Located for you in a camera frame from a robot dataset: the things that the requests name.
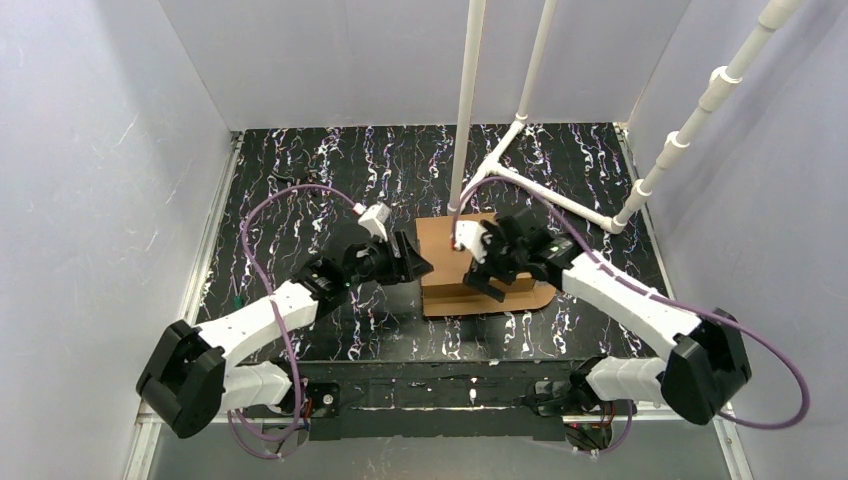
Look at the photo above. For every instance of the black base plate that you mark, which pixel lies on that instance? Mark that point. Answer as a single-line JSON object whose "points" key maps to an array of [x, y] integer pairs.
{"points": [[520, 398]]}

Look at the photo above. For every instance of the small black clip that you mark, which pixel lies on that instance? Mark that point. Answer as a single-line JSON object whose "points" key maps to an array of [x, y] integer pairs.
{"points": [[284, 181]]}

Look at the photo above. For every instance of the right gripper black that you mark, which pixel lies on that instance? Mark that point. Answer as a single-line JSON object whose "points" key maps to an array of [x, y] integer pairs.
{"points": [[499, 253]]}

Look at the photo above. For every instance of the green handled tool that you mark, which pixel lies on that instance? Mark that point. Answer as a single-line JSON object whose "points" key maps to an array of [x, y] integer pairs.
{"points": [[237, 297]]}

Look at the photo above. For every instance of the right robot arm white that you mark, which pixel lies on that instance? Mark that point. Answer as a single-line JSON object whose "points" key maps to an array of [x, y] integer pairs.
{"points": [[698, 365]]}

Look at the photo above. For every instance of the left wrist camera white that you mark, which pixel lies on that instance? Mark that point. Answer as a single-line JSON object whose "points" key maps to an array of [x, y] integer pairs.
{"points": [[372, 218]]}

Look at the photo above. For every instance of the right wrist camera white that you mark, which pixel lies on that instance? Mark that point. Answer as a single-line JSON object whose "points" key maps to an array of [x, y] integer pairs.
{"points": [[468, 237]]}

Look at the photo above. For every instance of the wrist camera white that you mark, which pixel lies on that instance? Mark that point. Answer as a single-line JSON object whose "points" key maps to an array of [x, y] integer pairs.
{"points": [[468, 237], [372, 218]]}

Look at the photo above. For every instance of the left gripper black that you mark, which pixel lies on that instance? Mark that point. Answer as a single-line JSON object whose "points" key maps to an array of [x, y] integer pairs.
{"points": [[399, 257]]}

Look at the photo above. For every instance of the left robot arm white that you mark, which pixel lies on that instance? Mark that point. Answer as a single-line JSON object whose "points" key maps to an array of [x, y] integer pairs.
{"points": [[196, 372]]}

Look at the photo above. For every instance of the brown cardboard box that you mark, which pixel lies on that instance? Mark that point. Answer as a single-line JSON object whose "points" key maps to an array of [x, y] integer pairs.
{"points": [[443, 291]]}

